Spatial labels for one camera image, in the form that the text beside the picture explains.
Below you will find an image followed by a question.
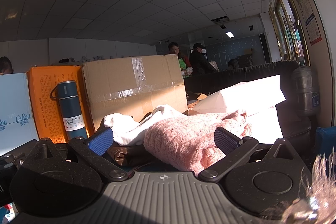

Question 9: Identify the white garment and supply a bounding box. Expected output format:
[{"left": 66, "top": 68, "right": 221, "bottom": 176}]
[{"left": 103, "top": 105, "right": 187, "bottom": 147}]

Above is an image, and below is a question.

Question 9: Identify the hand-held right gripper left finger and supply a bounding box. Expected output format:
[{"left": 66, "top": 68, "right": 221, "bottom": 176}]
[{"left": 20, "top": 127, "right": 129, "bottom": 183}]

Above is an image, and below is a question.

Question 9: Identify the blue bag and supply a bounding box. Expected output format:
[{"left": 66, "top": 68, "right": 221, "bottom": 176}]
[{"left": 315, "top": 126, "right": 336, "bottom": 159}]

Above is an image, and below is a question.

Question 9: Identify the light blue carton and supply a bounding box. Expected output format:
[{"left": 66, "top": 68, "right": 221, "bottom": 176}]
[{"left": 0, "top": 72, "right": 40, "bottom": 156}]

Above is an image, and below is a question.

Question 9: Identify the small brown cardboard box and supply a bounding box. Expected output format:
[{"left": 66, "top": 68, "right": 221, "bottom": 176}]
[{"left": 236, "top": 48, "right": 255, "bottom": 67}]

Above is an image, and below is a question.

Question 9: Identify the colourful printed cloth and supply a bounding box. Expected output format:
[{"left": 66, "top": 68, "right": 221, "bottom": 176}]
[{"left": 0, "top": 202, "right": 19, "bottom": 224}]

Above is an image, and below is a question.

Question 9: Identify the orange printed box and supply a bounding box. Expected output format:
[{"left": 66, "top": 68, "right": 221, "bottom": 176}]
[{"left": 26, "top": 65, "right": 95, "bottom": 144}]

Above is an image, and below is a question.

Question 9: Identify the large brown cardboard box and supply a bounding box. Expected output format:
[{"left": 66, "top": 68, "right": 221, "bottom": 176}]
[{"left": 81, "top": 54, "right": 188, "bottom": 132}]

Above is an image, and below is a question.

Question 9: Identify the white paper bag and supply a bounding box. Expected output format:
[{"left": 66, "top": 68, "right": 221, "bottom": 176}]
[{"left": 193, "top": 74, "right": 288, "bottom": 144}]

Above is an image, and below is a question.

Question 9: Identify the fluffy fur trim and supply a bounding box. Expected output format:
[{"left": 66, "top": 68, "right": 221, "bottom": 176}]
[{"left": 282, "top": 148, "right": 336, "bottom": 224}]

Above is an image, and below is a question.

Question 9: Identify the red and blue wall poster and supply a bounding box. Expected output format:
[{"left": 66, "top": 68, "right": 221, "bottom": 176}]
[{"left": 298, "top": 0, "right": 322, "bottom": 46}]

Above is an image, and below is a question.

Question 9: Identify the clear water jug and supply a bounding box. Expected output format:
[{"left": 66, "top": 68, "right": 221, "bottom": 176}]
[{"left": 291, "top": 65, "right": 321, "bottom": 117}]

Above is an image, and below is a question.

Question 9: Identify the brown leather bag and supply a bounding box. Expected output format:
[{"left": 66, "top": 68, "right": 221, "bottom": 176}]
[{"left": 106, "top": 145, "right": 155, "bottom": 168}]

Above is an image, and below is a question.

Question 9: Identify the black leather sofa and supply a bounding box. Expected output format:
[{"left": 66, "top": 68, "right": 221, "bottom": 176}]
[{"left": 184, "top": 60, "right": 313, "bottom": 146}]

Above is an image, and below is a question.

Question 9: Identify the beige towel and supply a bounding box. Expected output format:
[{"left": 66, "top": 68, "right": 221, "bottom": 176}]
[{"left": 144, "top": 109, "right": 252, "bottom": 174}]

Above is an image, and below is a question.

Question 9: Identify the dark blue vacuum bottle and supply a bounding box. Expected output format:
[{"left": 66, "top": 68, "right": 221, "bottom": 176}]
[{"left": 50, "top": 80, "right": 88, "bottom": 142}]

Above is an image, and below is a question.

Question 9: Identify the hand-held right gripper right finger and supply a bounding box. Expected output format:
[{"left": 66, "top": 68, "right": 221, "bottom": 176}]
[{"left": 198, "top": 127, "right": 311, "bottom": 182}]

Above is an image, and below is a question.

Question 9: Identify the gold framed glass door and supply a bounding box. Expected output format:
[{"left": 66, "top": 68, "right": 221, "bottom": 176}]
[{"left": 269, "top": 0, "right": 310, "bottom": 67}]

